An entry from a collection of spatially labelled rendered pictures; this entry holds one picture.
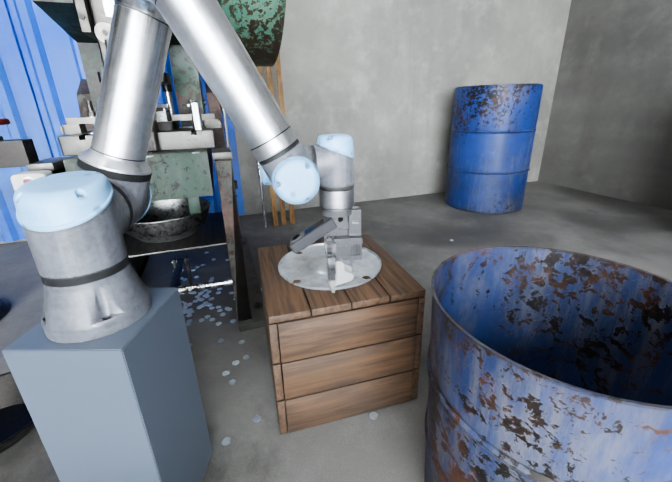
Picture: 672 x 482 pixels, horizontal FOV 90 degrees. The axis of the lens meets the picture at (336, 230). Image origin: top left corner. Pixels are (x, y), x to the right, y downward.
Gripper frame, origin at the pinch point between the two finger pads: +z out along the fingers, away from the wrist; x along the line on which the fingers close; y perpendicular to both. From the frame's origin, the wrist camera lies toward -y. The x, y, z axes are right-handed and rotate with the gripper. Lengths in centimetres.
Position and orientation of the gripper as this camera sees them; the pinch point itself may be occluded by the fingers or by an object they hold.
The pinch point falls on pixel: (330, 287)
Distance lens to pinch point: 82.0
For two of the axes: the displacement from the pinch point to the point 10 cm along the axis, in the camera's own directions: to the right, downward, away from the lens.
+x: -0.8, -3.4, 9.4
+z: 0.2, 9.4, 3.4
